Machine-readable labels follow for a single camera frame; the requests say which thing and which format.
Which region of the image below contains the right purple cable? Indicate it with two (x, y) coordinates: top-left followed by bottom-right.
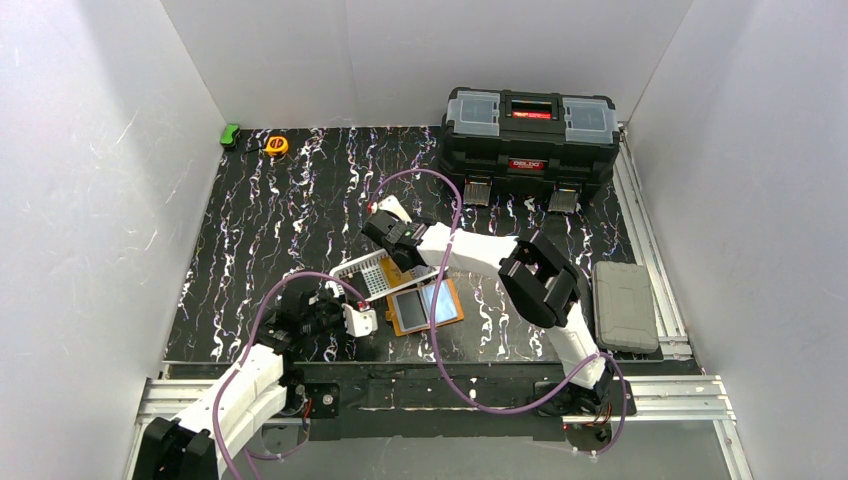
(367, 167), (629, 458)

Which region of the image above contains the grey plastic case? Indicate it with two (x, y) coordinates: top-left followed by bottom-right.
(592, 261), (659, 354)

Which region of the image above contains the orange leather card holder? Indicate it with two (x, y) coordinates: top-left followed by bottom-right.
(386, 279), (465, 337)

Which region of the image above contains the green small object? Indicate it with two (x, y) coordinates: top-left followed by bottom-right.
(219, 124), (241, 150)

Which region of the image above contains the yellow tape measure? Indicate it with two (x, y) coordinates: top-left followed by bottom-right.
(264, 135), (289, 157)

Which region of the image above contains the purple cable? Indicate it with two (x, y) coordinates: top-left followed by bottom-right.
(210, 271), (369, 480)
(367, 167), (629, 458)

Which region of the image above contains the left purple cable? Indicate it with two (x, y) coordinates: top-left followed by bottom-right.
(210, 271), (369, 480)

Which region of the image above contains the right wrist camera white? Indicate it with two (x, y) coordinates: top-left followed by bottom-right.
(368, 195), (412, 223)

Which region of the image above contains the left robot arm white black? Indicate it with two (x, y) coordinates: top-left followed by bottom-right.
(129, 288), (376, 479)

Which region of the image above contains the aluminium front rail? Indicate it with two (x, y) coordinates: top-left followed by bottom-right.
(122, 377), (753, 480)

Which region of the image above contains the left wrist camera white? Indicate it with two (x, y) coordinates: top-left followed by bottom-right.
(342, 302), (378, 338)

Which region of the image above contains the aluminium rail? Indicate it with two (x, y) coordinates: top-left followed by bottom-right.
(613, 122), (688, 343)
(122, 377), (753, 480)

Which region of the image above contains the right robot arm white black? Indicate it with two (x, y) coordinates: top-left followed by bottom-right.
(362, 210), (612, 412)

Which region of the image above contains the black VIP card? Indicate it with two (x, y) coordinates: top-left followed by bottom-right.
(339, 271), (368, 297)

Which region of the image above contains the black red toolbox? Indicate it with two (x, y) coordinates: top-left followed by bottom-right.
(438, 87), (622, 214)

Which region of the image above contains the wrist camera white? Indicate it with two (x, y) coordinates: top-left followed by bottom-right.
(342, 302), (378, 338)
(368, 195), (412, 223)

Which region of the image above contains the aluminium right rail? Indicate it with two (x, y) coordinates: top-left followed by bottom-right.
(613, 122), (688, 343)

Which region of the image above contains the white plastic basket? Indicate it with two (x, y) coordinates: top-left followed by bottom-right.
(325, 249), (437, 302)

